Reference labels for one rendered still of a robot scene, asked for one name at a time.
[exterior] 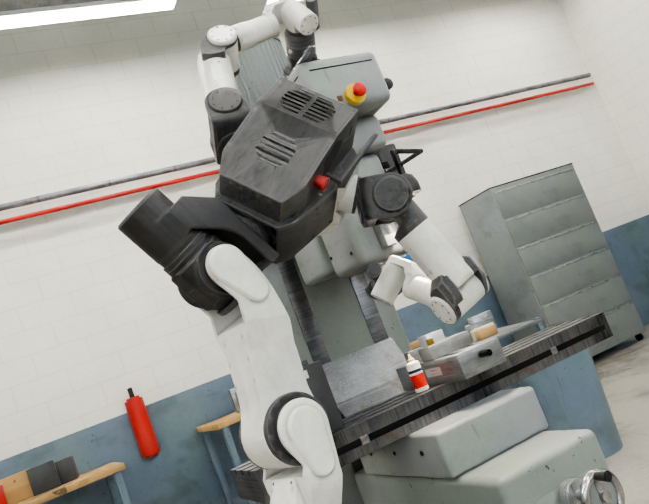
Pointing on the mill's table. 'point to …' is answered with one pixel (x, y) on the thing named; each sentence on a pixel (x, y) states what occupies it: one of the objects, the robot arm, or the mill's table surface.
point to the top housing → (327, 85)
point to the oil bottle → (416, 375)
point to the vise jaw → (445, 346)
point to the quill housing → (358, 235)
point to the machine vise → (455, 364)
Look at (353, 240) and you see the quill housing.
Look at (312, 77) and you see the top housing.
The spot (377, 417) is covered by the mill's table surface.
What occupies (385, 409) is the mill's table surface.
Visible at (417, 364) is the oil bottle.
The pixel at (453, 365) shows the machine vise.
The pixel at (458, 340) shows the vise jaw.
